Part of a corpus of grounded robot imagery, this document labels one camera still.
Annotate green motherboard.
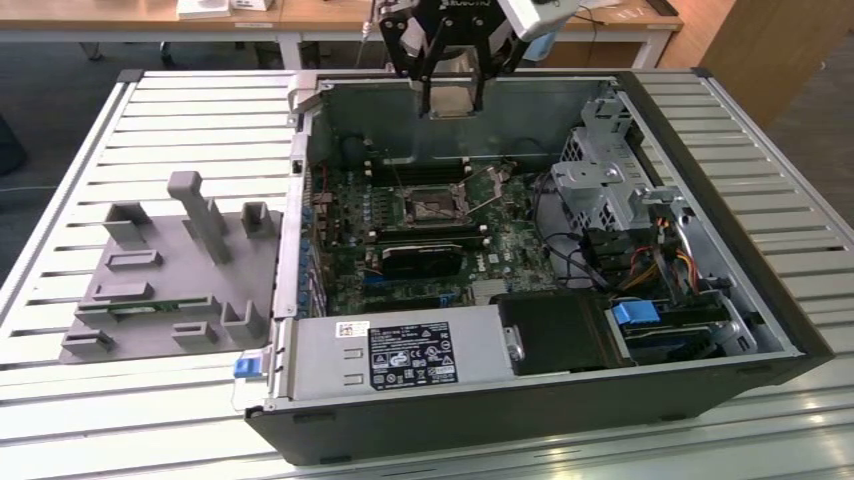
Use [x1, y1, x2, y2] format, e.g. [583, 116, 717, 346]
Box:
[307, 158, 561, 317]

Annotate black plastic shroud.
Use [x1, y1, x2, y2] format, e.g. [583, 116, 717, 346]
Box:
[495, 292, 633, 377]

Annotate silver drive cage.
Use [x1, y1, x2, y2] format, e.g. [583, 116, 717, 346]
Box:
[549, 97, 688, 232]

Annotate grey power supply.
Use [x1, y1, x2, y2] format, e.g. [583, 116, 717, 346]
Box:
[265, 308, 516, 407]

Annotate black graphics card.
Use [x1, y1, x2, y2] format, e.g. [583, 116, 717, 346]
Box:
[380, 243, 463, 282]

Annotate silver CPU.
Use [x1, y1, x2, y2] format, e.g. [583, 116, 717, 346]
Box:
[427, 86, 481, 121]

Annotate blue case latch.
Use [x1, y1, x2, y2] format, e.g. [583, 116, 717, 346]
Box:
[233, 351, 266, 381]

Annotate black wire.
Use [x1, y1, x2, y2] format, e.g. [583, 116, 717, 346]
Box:
[540, 230, 612, 294]

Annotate black open PC case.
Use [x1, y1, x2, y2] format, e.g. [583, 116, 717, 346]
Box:
[230, 68, 836, 467]

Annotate blue disk carrier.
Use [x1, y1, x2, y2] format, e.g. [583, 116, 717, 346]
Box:
[608, 298, 663, 330]

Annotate metal socket cover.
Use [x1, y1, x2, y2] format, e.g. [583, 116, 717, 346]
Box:
[464, 160, 516, 207]

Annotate grey parts rack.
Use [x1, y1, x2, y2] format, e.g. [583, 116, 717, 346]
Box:
[57, 170, 286, 367]

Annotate green RAM stick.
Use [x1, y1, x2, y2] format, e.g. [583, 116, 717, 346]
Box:
[108, 298, 216, 315]

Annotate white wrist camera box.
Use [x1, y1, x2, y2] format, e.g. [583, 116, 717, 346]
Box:
[497, 0, 576, 42]

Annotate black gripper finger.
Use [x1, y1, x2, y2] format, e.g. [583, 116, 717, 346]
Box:
[377, 16, 451, 119]
[468, 18, 524, 115]

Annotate coloured wire bundle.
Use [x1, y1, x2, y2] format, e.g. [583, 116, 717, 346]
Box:
[619, 215, 703, 296]

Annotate black RAM slots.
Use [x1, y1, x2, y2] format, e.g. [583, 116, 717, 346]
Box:
[376, 225, 484, 247]
[367, 156, 469, 187]

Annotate wooden cabinet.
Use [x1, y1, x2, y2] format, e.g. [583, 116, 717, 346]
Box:
[692, 0, 854, 130]

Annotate silver chipset heatsink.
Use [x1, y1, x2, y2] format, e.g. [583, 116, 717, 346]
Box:
[469, 279, 513, 302]

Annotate CPU socket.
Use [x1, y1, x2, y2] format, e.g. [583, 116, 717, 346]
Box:
[395, 185, 469, 227]

